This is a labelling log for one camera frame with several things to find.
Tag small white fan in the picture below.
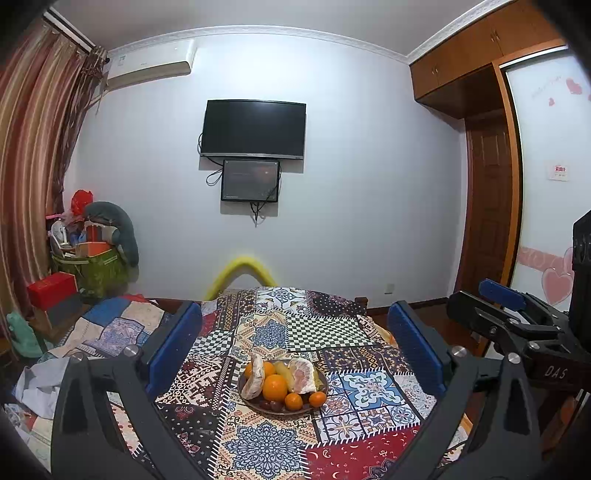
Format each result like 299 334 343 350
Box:
49 220 71 254

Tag red box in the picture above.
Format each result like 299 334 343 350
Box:
27 271 79 311

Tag red fluffy decoration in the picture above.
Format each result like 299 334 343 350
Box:
70 188 94 217

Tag yellow foam arch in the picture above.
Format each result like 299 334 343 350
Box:
205 256 279 302

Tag striped curtain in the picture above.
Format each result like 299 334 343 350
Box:
0 14 110 333

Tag green fabric bag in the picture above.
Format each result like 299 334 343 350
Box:
51 244 131 302

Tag wooden overhead cabinets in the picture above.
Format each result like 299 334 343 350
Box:
408 0 570 119

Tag long pink pomelo segment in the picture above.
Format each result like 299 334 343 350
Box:
241 353 266 400

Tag dark purple plate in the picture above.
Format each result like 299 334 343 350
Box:
238 357 330 416

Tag white air conditioner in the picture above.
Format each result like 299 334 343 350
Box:
105 39 198 92

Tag orange cardboard box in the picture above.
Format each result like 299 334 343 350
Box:
74 240 114 259

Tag large smooth orange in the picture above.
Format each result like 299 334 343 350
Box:
262 374 289 402

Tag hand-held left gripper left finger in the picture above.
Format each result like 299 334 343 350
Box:
51 300 218 480

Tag teal plush toy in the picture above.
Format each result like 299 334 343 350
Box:
6 311 45 359

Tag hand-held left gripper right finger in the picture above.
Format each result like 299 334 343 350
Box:
387 300 543 480

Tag black wall television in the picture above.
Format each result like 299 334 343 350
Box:
199 99 307 162

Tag wooden door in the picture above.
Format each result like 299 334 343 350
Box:
464 111 523 308

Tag pomelo segment with yellow rind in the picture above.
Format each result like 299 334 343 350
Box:
287 359 320 395

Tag small wall monitor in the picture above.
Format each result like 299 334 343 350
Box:
220 158 282 203

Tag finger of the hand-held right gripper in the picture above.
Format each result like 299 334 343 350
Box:
447 292 555 355
479 279 573 342

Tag round orange with stem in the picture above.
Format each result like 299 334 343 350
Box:
244 361 277 382

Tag patchwork patterned cloth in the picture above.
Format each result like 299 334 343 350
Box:
4 286 467 480

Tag white crumpled cloth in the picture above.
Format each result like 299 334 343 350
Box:
13 356 71 420

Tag white sliding wardrobe door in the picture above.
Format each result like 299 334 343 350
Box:
502 45 591 317

